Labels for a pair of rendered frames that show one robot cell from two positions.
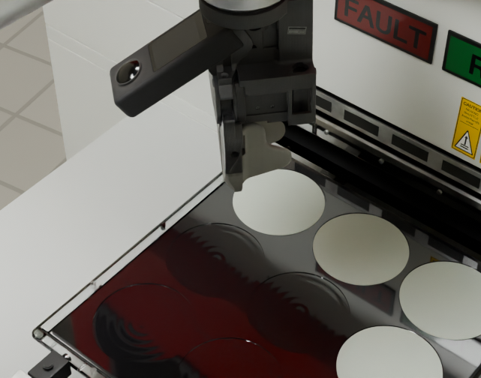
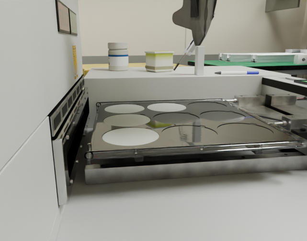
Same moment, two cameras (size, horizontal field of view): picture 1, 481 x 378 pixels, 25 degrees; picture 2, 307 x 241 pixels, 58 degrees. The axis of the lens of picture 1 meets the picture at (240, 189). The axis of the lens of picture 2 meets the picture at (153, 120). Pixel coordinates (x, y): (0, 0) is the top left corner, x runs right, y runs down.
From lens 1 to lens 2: 1.38 m
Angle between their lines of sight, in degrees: 108
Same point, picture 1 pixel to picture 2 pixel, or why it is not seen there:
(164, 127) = not seen: outside the picture
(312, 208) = (122, 130)
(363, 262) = (133, 117)
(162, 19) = (14, 180)
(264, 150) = not seen: hidden behind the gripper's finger
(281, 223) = (142, 131)
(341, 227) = (122, 124)
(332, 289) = (155, 117)
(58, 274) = (273, 222)
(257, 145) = not seen: hidden behind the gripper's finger
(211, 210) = (167, 143)
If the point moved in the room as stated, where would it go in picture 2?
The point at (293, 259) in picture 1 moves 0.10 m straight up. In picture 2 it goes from (156, 124) to (156, 74)
